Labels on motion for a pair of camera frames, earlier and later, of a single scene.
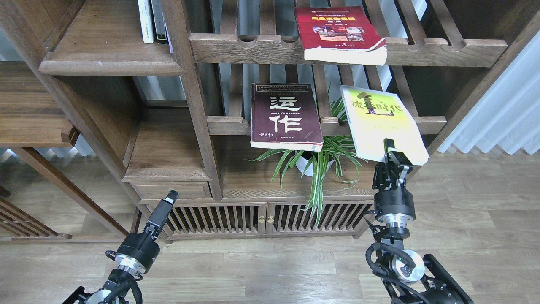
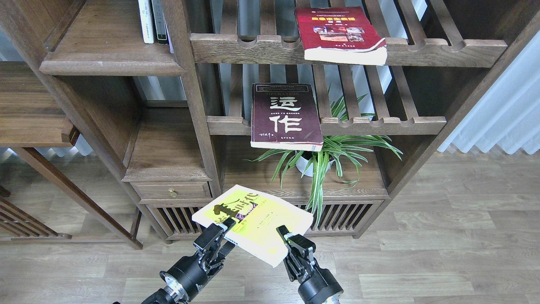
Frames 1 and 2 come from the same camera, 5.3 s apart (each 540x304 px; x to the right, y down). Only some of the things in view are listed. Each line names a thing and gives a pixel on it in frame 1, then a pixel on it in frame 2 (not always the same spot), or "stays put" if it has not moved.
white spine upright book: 146,20 stays put
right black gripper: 394,205 → 317,286
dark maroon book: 285,116 stays put
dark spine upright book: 159,21 stays put
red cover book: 342,34 stays put
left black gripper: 138,250 → 190,274
